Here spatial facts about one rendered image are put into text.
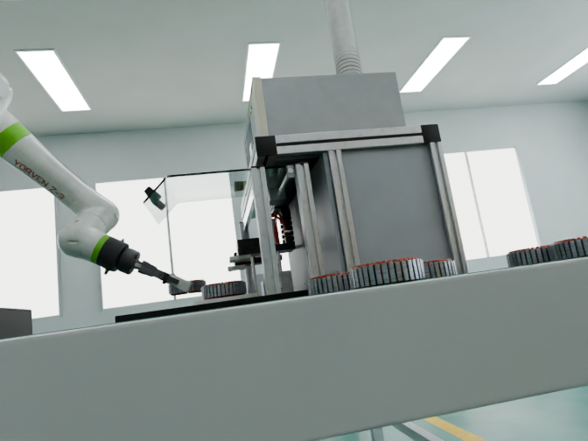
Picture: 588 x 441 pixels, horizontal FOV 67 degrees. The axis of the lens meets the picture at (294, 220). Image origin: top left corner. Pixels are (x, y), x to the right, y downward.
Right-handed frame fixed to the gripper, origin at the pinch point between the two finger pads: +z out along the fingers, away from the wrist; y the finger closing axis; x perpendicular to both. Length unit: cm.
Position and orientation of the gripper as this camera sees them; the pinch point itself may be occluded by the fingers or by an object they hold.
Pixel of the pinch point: (185, 285)
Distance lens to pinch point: 139.8
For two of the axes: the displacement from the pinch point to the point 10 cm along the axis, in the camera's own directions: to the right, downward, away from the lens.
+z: 9.1, 4.1, 0.7
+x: 3.9, -9.0, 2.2
